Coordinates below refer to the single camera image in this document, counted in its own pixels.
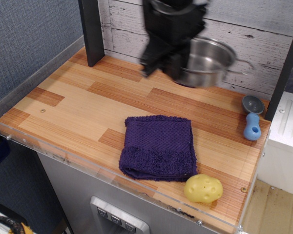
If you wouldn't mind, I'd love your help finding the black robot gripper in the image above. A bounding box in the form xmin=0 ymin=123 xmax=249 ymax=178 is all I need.
xmin=140 ymin=0 xmax=208 ymax=79

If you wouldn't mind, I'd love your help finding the small stainless steel pot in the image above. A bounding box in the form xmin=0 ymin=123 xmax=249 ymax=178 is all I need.
xmin=174 ymin=37 xmax=255 ymax=88

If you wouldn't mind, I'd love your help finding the purple folded towel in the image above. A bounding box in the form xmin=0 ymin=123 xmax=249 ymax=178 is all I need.
xmin=119 ymin=115 xmax=197 ymax=181

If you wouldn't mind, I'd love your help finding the yellow toy potato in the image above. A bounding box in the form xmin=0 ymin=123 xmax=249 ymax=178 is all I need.
xmin=184 ymin=174 xmax=223 ymax=203

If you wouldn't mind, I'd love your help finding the silver button control panel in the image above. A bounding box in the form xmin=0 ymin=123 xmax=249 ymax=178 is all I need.
xmin=90 ymin=196 xmax=150 ymax=234

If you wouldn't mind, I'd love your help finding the white side cabinet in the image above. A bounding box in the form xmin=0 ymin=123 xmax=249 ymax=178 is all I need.
xmin=257 ymin=92 xmax=293 ymax=194

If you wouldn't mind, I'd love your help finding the clear acrylic edge guard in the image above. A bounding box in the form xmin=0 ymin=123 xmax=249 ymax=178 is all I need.
xmin=0 ymin=38 xmax=271 ymax=234

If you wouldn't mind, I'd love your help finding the dark left vertical post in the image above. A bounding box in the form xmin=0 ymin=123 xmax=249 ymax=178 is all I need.
xmin=78 ymin=0 xmax=105 ymax=67

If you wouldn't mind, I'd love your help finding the dark vertical post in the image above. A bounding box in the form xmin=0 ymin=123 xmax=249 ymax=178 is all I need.
xmin=78 ymin=0 xmax=105 ymax=67
xmin=264 ymin=39 xmax=293 ymax=121

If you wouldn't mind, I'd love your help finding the blue handled grey scoop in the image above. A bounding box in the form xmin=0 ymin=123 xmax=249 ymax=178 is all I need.
xmin=242 ymin=96 xmax=265 ymax=141

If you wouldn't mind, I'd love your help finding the dark right vertical post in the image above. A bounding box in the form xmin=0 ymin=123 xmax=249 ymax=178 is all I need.
xmin=264 ymin=39 xmax=293 ymax=121

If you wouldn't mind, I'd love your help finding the black yellow cable bundle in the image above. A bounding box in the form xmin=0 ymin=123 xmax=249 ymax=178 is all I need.
xmin=0 ymin=204 xmax=34 ymax=234

